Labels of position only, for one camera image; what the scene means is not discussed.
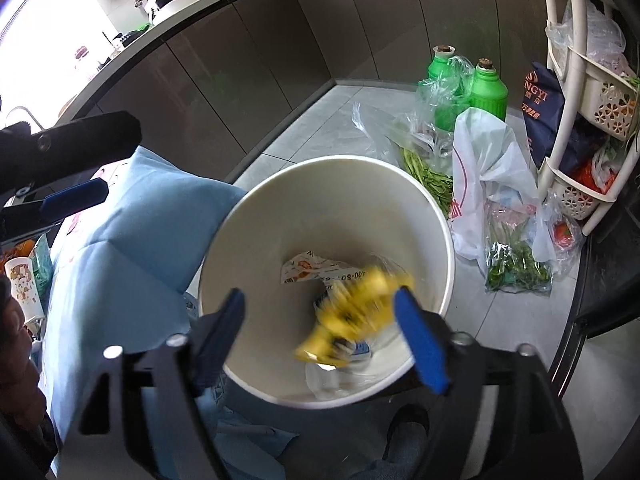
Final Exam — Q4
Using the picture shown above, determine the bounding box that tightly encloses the white printed wrapper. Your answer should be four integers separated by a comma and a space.
280, 251, 371, 287

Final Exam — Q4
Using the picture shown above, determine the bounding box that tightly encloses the yellow snack wrapper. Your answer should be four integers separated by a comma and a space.
294, 265, 416, 365

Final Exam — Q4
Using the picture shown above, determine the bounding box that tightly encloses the navy shopping bag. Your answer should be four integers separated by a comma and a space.
522, 61, 608, 176

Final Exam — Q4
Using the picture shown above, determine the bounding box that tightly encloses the green packet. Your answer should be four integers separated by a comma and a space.
29, 234, 55, 303

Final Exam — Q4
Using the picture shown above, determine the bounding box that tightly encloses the dark slipper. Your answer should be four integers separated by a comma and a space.
382, 404, 431, 463

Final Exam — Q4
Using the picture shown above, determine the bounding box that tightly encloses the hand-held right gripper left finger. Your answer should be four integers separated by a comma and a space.
60, 287, 246, 480

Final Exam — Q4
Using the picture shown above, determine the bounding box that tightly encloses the cream plastic storage rack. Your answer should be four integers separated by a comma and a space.
537, 0, 640, 236

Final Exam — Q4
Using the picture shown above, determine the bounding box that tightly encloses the white plastic bucket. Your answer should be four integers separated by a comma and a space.
196, 156, 457, 410

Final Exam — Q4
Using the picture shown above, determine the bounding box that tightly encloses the clear plastic bag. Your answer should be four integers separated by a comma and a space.
545, 0, 628, 76

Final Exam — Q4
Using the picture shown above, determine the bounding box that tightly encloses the white rice cooker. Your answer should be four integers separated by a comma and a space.
144, 0, 207, 25

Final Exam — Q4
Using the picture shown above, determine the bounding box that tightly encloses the green plastic bottle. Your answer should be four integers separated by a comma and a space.
469, 58, 509, 122
427, 45, 473, 131

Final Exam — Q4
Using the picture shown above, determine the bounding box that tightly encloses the red and white plastic bag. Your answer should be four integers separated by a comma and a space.
570, 140, 626, 196

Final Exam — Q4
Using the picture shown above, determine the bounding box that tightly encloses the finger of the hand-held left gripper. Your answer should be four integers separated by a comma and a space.
0, 179, 110, 242
0, 112, 143, 192

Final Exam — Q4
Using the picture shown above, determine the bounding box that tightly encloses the dark kitchen cabinet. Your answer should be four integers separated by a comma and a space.
60, 0, 551, 186

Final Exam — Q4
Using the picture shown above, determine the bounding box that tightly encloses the person's left hand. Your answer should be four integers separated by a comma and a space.
0, 282, 51, 411

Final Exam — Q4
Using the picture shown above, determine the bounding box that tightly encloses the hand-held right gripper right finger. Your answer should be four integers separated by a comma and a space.
394, 284, 584, 480

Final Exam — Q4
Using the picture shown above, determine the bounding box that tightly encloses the printed paper cup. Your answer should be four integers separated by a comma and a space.
4, 256, 45, 322

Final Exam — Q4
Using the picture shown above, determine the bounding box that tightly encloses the clear plastic wrapper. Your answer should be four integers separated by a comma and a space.
305, 340, 396, 402

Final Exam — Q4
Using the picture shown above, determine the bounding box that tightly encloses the blue cartoon printed tablecloth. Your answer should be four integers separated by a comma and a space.
37, 146, 301, 480

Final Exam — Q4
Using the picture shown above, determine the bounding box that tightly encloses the metal faucet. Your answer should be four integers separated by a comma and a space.
4, 105, 43, 131

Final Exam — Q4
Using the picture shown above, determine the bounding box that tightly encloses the clear bag of green beans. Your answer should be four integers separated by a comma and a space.
351, 55, 476, 221

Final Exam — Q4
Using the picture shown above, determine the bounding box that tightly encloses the clear bag of green peppers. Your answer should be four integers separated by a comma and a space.
484, 200, 583, 293

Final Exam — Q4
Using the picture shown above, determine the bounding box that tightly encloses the white plastic bag red print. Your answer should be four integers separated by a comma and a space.
448, 107, 538, 261

